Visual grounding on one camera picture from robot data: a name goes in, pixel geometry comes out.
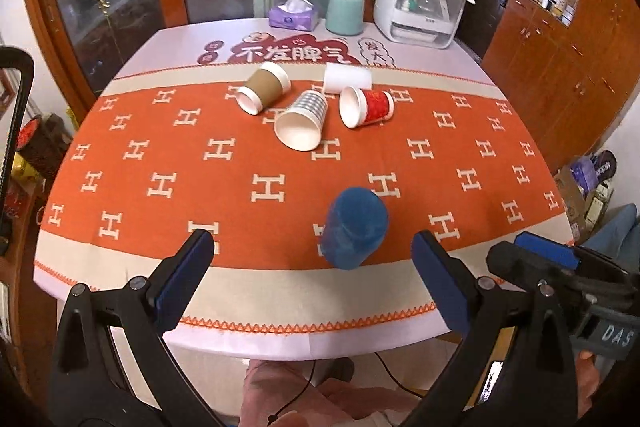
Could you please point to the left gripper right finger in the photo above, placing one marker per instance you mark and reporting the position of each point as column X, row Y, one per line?
column 537, row 384

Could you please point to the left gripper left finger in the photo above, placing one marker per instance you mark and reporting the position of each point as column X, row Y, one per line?
column 88, row 385

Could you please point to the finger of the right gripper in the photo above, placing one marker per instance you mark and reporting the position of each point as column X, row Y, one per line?
column 555, row 252
column 540, row 266

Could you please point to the blue translucent plastic cup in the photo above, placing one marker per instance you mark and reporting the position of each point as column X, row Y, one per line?
column 356, row 225

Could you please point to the red patterned paper cup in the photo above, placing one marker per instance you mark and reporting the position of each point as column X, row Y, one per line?
column 361, row 107

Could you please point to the grey striped paper cup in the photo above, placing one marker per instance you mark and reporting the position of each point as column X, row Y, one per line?
column 300, row 126

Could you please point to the plain white paper cup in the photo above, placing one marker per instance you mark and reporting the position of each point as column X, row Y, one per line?
column 338, row 77

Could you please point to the brown sleeve paper cup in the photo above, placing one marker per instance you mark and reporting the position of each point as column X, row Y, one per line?
column 264, row 87

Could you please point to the operator right hand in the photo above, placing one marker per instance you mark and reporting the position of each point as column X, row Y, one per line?
column 588, row 380

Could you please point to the pink trousers leg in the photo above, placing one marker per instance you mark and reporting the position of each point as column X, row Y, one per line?
column 280, row 388

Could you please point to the orange H-pattern blanket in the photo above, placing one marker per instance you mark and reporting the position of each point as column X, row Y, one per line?
column 164, row 153

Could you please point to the white countertop appliance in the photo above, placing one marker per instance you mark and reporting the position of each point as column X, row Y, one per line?
column 431, row 23

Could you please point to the teal canister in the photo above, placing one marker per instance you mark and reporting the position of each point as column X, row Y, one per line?
column 345, row 17

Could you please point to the white printed tablecloth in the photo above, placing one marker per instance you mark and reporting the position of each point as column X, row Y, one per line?
column 304, row 57

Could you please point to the purple tissue pack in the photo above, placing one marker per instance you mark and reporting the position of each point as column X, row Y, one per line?
column 294, row 14

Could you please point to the wooden wall cabinet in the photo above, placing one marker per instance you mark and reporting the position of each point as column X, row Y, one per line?
column 568, row 67

